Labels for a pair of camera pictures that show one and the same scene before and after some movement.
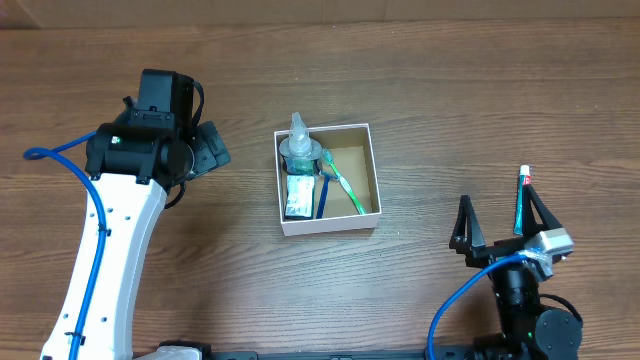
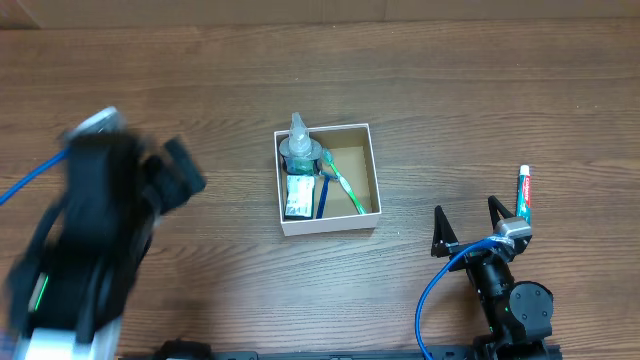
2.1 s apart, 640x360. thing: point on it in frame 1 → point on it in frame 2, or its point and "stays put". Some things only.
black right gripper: [500, 247] → [473, 251]
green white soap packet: [299, 201] stays put
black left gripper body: [211, 146] → [151, 178]
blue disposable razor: [327, 176] stays put
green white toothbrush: [343, 183] stays put
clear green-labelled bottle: [300, 151] stays put
